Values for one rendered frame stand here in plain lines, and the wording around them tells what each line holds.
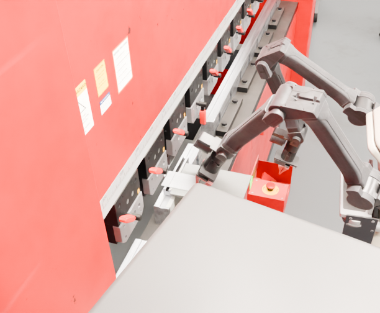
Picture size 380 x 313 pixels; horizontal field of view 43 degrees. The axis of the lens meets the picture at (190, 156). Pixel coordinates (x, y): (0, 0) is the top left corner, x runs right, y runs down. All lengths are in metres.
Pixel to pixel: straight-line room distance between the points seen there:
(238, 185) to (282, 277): 1.47
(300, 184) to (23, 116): 2.91
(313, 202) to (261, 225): 2.86
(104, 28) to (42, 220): 0.60
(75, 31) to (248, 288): 0.74
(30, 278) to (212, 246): 0.29
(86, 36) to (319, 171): 2.63
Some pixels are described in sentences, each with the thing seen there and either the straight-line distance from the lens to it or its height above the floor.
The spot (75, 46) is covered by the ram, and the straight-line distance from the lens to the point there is 0.97.
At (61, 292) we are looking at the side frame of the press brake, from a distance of 0.65.
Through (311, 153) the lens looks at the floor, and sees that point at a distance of 3.58.
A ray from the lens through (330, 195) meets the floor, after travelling 3.27.
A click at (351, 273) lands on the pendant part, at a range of 0.33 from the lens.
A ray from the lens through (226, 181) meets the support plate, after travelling 1.80.
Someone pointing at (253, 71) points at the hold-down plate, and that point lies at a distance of 2.67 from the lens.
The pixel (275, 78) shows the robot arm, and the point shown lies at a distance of 1.78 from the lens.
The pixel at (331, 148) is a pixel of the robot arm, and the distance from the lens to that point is 1.32.
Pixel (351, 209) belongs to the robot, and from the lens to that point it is 1.70.
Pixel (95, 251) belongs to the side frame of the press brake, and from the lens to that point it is 0.70.
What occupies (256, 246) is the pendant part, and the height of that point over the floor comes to 1.95.
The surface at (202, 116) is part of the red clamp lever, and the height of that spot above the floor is 1.19.
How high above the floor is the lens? 2.20
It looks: 39 degrees down
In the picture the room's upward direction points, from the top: 3 degrees counter-clockwise
